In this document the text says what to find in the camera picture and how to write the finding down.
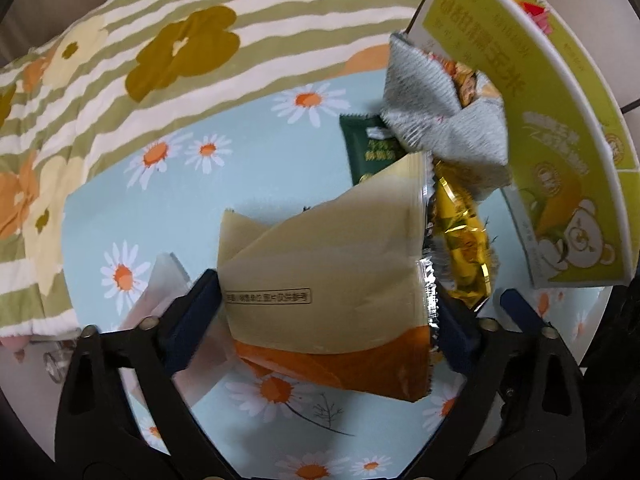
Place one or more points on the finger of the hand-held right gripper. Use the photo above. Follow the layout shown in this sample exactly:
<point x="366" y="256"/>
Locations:
<point x="520" y="312"/>

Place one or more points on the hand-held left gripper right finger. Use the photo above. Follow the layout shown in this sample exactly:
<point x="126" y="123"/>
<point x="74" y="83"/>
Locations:
<point x="455" y="340"/>

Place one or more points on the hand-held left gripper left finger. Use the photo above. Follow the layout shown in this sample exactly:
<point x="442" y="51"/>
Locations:
<point x="192" y="320"/>

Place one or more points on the beige orange snack packet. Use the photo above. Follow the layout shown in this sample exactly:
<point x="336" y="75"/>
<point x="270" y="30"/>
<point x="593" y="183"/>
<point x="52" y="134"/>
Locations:
<point x="340" y="270"/>

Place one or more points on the yellow green cardboard box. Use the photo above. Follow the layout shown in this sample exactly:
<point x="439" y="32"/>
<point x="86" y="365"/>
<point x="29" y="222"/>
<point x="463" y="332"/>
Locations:
<point x="565" y="125"/>

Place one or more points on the clear plastic snack packet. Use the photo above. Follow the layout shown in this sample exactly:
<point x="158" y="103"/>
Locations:
<point x="155" y="290"/>

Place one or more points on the yellow black snack packet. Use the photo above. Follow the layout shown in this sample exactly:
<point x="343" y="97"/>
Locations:
<point x="462" y="245"/>

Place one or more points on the light blue daisy tablecloth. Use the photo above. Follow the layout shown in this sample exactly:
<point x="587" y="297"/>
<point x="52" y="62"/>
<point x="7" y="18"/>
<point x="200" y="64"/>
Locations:
<point x="200" y="195"/>

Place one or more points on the pink folded bedding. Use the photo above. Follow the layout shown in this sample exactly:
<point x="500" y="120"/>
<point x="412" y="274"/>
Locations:
<point x="12" y="346"/>

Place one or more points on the dark green snack packet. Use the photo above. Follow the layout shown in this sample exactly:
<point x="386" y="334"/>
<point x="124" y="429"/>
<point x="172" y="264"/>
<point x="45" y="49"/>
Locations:
<point x="372" y="152"/>

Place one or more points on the grey silver snack packet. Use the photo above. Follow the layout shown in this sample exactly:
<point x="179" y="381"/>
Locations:
<point x="450" y="115"/>

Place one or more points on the green striped floral blanket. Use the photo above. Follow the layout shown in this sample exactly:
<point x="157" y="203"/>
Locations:
<point x="125" y="60"/>

